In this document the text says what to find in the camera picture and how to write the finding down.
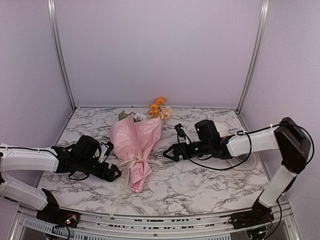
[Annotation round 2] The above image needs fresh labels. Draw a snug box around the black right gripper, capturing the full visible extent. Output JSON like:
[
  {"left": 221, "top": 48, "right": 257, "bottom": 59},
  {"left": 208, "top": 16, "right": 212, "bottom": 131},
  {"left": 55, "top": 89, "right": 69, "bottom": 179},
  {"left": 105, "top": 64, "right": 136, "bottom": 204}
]
[{"left": 163, "top": 140, "right": 212, "bottom": 162}]

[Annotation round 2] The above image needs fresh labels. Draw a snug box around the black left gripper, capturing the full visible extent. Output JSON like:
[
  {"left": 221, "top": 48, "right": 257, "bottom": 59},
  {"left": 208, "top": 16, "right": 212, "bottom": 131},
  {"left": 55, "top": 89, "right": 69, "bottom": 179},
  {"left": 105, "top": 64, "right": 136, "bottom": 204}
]
[{"left": 77, "top": 157, "right": 122, "bottom": 182}]

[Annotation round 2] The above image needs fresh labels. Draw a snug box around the cream ribbon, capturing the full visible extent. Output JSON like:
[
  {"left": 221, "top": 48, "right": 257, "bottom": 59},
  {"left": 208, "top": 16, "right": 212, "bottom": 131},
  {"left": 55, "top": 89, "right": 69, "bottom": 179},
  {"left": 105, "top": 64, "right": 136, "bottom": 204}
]
[{"left": 108, "top": 156, "right": 146, "bottom": 218}]

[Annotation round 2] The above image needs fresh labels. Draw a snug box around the peach flower long green stem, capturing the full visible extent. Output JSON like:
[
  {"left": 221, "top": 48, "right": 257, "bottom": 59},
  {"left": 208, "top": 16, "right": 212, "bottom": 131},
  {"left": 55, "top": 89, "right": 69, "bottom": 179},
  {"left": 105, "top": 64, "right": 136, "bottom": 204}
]
[{"left": 158, "top": 106, "right": 173, "bottom": 120}]

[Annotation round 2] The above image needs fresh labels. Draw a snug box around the pink wrapping paper sheet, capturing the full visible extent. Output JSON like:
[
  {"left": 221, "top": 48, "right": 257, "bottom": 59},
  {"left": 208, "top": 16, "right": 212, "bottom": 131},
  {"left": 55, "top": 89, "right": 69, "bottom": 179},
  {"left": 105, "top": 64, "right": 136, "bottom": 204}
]
[{"left": 109, "top": 116, "right": 163, "bottom": 193}]

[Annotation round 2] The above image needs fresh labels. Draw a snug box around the orange flower stem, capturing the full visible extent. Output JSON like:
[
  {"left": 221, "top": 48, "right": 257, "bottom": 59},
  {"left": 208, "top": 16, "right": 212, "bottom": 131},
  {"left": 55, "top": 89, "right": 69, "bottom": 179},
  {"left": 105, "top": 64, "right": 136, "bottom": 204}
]
[{"left": 148, "top": 96, "right": 166, "bottom": 118}]

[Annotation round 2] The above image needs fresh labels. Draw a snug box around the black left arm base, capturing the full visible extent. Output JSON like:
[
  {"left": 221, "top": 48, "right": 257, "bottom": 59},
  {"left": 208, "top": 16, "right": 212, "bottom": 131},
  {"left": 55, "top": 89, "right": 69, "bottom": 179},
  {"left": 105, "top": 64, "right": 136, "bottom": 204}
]
[{"left": 36, "top": 188, "right": 80, "bottom": 228}]

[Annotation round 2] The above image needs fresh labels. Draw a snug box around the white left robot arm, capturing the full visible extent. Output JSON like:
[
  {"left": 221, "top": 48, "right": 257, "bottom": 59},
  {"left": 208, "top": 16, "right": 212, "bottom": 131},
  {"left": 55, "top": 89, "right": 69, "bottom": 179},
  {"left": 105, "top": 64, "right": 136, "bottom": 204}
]
[{"left": 0, "top": 135, "right": 122, "bottom": 223}]

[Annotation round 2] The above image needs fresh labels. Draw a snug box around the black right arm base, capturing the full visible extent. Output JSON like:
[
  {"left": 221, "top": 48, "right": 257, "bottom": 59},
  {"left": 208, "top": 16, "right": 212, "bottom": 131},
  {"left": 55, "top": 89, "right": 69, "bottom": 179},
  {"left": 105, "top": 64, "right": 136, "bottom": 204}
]
[{"left": 228, "top": 200, "right": 275, "bottom": 230}]

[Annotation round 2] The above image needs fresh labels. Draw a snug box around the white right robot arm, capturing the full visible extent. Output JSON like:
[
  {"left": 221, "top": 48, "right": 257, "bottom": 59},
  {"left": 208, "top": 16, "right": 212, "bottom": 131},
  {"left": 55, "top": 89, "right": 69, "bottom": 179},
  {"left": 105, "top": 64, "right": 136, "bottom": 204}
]
[{"left": 163, "top": 117, "right": 315, "bottom": 224}]

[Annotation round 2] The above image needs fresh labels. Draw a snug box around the orange bowl white inside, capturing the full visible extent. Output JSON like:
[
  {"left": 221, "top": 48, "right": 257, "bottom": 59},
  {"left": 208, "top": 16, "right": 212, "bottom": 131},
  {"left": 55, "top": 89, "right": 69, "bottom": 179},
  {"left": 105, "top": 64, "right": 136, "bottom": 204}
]
[{"left": 214, "top": 122, "right": 229, "bottom": 138}]

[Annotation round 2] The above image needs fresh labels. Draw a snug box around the grey swirl ceramic plate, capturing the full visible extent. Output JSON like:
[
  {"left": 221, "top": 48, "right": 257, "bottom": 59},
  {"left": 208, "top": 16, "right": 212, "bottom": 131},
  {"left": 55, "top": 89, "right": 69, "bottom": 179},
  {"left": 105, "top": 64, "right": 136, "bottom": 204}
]
[{"left": 227, "top": 153, "right": 259, "bottom": 171}]

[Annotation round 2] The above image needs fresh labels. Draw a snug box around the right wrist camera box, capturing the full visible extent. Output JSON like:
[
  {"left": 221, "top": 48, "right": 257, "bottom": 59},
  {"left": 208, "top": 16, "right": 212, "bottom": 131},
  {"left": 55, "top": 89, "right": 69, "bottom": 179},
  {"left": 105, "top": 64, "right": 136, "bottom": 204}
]
[{"left": 194, "top": 119, "right": 221, "bottom": 144}]

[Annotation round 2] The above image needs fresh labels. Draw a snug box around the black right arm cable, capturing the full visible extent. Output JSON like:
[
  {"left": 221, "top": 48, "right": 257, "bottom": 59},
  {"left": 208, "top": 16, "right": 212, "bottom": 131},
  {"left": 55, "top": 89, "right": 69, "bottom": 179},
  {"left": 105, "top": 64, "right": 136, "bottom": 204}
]
[{"left": 174, "top": 123, "right": 315, "bottom": 172}]

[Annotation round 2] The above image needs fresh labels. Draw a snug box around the aluminium front rail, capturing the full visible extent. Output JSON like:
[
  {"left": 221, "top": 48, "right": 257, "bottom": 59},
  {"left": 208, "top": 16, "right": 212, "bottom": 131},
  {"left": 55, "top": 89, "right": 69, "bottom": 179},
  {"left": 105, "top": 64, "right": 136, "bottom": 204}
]
[{"left": 8, "top": 201, "right": 301, "bottom": 240}]

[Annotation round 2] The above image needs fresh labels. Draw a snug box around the aluminium frame right post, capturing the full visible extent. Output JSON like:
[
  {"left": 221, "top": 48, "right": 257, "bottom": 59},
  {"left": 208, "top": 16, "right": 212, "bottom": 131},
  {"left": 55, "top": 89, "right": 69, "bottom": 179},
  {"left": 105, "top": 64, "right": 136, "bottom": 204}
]
[{"left": 236, "top": 0, "right": 270, "bottom": 115}]

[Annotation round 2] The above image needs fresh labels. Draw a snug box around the aluminium frame post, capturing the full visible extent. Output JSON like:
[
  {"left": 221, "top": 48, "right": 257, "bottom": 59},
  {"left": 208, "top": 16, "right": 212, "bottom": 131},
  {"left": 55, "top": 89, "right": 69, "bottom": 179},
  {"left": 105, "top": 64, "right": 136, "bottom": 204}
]
[
  {"left": 47, "top": 0, "right": 77, "bottom": 112},
  {"left": 236, "top": 0, "right": 270, "bottom": 115}
]

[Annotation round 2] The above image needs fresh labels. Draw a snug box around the aluminium frame left post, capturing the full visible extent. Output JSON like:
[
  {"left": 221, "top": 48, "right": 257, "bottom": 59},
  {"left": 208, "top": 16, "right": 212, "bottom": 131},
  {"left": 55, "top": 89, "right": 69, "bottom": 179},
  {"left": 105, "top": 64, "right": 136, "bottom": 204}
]
[{"left": 47, "top": 0, "right": 77, "bottom": 112}]

